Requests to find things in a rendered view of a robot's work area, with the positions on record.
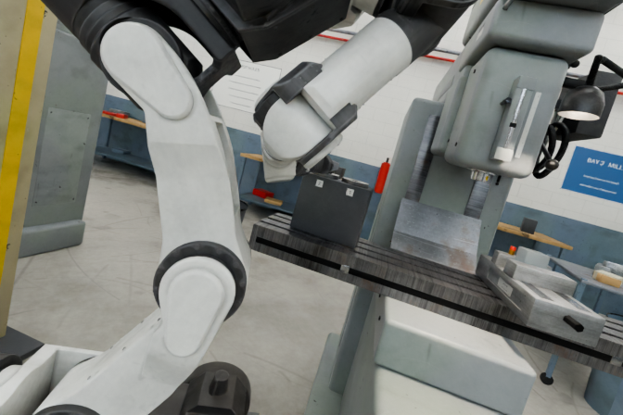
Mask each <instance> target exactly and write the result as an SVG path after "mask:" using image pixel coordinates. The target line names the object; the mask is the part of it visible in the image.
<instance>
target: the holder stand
mask: <svg viewBox="0 0 623 415"><path fill-rule="evenodd" d="M368 186H369V184H368V183H366V182H361V181H357V180H354V179H351V178H346V177H342V180H341V179H339V175H336V174H334V173H332V174H330V173H326V174H320V173H317V172H310V173H309V174H307V175H305V176H303V177H302V181H301V185H300V188H299V194H298V198H297V202H296V205H295V208H294V212H293V216H292V220H291V223H290V227H292V228H295V229H298V230H301V231H304V232H306V233H311V234H314V235H316V236H319V237H322V238H324V239H327V240H330V241H333V242H336V243H339V244H342V245H346V246H349V247H352V248H354V247H355V246H356V245H357V243H358V241H359V239H360V235H361V232H362V227H363V224H364V220H365V217H366V213H367V210H368V207H369V204H370V200H371V197H372V194H373V191H374V189H373V188H370V187H368Z"/></svg>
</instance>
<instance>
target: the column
mask: <svg viewBox="0 0 623 415"><path fill-rule="evenodd" d="M444 104H445V103H441V102H437V101H432V100H428V99H424V98H420V97H416V98H415V99H414V100H413V101H412V103H411V105H410V107H409V109H408V111H407V113H406V115H405V117H404V120H403V123H402V126H401V129H400V135H399V139H398V142H397V144H396V148H395V151H394V155H393V158H392V160H391V164H390V167H389V171H388V176H387V179H386V182H385V186H384V189H383V193H382V195H381V198H380V202H379V204H378V207H377V211H376V213H375V219H374V223H373V226H372V229H371V232H370V235H369V239H368V241H369V242H372V243H375V244H379V245H383V246H386V247H389V248H390V245H391V240H392V236H393V232H394V228H395V224H396V220H397V217H398V213H399V209H400V205H401V199H402V198H406V199H409V200H413V201H415V202H419V203H422V204H426V205H429V206H432V207H435V208H441V209H445V210H448V211H451V212H455V213H458V214H462V215H465V216H468V217H471V218H475V219H478V220H482V221H481V227H480V234H479V240H478V246H477V263H478V261H479V258H480V255H481V254H483V255H488V254H489V251H490V247H491V244H492V241H493V238H494V235H495V233H496V230H497V227H498V225H499V222H500V219H501V216H502V212H503V209H504V206H505V203H506V200H507V197H508V195H509V192H510V189H511V186H512V183H513V180H514V178H507V177H501V179H500V182H499V185H496V184H495V183H496V181H497V178H498V176H497V177H495V176H490V177H489V181H488V182H480V181H476V180H472V179H470V176H471V173H472V171H471V170H467V169H466V168H463V167H459V166H455V165H452V164H449V163H448V162H447V161H446V160H445V157H441V156H437V155H434V154H432V153H431V150H430V149H431V145H432V143H433V140H434V137H435V133H436V130H437V127H438V125H439V119H440V116H441V112H442V109H443V107H444ZM373 294H374V292H372V291H369V290H366V289H364V288H361V287H359V286H356V285H355V286H354V289H353V293H352V296H351V299H350V304H349V308H348V311H347V315H346V318H345V321H344V325H343V328H342V332H341V335H340V339H339V343H338V347H337V353H336V358H335V362H334V366H333V370H332V374H331V378H330V382H329V385H328V387H329V389H330V390H332V391H334V392H336V393H339V394H341V395H343V393H344V390H345V386H346V383H347V380H348V377H349V374H350V368H351V365H352V362H353V359H354V356H355V353H356V349H357V346H358V344H359V341H360V337H361V334H362V328H363V326H364V323H365V319H366V316H367V313H368V309H369V307H370V304H371V300H372V297H373Z"/></svg>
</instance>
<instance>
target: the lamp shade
mask: <svg viewBox="0 0 623 415"><path fill-rule="evenodd" d="M604 106H605V102H604V92H603V91H601V90H600V89H599V88H597V87H595V86H591V85H582V86H579V87H576V88H574V89H571V90H569V91H568V93H567V94H566V96H565V97H564V98H563V99H562V101H561V104H560V106H559V108H558V111H557V115H559V116H561V117H564V118H568V119H579V120H597V119H600V118H601V116H602V113H603V110H604Z"/></svg>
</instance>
